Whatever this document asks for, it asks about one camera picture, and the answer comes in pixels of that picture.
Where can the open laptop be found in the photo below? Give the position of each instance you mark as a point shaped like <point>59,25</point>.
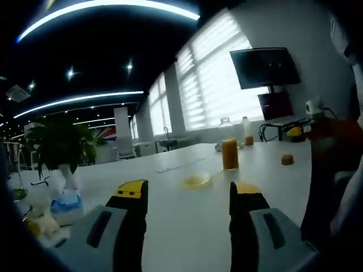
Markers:
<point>275,106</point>

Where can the white low cabinet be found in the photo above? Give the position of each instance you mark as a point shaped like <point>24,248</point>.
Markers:
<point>145,149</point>

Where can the blue tissue pack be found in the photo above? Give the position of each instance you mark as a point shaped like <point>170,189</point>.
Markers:
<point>66,209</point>

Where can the white flat ruler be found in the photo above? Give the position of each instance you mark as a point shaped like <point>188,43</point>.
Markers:
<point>181,165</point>

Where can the brown cork bottle stopper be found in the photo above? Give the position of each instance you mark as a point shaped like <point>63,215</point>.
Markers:
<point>287,160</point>

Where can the striped wall graphic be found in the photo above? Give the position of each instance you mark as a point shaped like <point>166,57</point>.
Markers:
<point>107,135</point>

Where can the white table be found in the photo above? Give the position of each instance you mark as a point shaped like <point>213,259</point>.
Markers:
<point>184,221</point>

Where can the long curved ceiling light strip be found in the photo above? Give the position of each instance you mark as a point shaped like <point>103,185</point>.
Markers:
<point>113,2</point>

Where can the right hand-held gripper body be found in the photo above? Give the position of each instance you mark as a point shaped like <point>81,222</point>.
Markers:
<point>314,109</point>

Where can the glass culture medium bottle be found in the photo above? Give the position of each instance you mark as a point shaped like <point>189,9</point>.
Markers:
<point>229,156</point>

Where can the green packet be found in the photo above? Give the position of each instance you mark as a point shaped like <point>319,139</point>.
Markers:
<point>20,193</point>

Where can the plastic bottle with orange liquid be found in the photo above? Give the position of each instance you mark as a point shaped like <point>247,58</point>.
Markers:
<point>249,140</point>

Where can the ceiling air conditioner vent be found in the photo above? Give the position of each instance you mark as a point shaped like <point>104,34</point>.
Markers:
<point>18,93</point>

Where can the green potted plant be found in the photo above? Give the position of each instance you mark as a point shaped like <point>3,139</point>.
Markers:
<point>62,141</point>

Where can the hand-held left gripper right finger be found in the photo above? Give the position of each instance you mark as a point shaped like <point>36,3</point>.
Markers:
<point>252,235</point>

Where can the clear Petri dish lid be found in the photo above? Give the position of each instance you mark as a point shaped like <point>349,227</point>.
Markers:
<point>197,180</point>

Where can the short curved ceiling light strip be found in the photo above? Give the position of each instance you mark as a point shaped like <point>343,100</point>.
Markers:
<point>85,97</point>

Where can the black monitor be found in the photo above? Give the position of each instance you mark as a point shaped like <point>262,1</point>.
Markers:
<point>263,68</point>

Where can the white office chair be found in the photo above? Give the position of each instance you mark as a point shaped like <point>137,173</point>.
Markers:
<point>126,147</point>

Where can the clear bag with pale contents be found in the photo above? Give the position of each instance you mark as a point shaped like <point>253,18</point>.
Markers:
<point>46,225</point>

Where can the white game controller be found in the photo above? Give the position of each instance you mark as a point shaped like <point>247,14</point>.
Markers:
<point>217,147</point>

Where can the steel sink with faucet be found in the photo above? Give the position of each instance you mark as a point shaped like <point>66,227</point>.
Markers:
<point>170,143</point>

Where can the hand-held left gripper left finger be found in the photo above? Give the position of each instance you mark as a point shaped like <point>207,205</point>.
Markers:
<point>119,235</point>

